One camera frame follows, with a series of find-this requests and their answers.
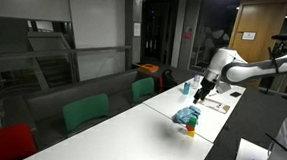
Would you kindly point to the red chair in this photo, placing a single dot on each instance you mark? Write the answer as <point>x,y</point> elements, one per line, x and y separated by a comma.
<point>16,142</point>

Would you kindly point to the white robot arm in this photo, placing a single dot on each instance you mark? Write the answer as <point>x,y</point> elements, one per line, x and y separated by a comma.
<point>227,66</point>

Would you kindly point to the yellow cube block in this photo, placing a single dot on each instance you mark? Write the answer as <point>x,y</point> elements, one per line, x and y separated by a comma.
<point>190,133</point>

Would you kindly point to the camera on black stand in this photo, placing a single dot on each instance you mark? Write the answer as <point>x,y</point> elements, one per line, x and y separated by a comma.
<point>280,49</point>

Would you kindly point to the red cube block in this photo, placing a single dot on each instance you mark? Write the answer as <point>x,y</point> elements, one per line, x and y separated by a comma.
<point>190,128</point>

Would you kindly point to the far green chair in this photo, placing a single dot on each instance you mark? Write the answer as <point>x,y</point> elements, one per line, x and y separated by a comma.
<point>142,87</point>

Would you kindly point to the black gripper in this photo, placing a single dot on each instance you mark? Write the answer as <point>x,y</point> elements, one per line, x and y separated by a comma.
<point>206,87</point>

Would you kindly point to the orange box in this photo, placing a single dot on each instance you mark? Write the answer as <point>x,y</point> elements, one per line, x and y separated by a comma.
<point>149,68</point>

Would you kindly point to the clear plastic bottle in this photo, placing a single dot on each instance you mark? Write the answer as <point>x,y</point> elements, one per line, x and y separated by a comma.
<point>195,82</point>

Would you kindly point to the grey long sofa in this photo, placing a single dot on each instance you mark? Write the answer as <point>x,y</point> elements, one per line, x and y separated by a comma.
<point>42,110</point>

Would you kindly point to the near green chair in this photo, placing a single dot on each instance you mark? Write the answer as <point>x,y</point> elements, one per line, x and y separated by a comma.
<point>84,110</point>

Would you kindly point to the green chair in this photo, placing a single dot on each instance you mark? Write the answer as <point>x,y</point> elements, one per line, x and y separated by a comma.
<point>84,110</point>
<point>142,87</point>

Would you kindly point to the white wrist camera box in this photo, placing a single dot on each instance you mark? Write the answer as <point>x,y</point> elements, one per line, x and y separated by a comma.
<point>222,87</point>

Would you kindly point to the black red backpack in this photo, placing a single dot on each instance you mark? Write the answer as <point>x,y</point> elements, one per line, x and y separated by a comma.
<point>166,81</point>

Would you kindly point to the wooden door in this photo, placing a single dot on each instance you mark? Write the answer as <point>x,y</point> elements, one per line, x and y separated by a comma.
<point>256,22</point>

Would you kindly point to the green cube block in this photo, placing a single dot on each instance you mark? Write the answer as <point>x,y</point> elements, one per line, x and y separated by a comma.
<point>192,121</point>

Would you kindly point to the black phone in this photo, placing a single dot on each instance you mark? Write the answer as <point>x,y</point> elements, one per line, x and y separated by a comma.
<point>235,94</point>

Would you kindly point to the blue striped cloth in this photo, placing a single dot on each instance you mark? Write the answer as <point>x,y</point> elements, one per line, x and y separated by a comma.
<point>184,114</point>

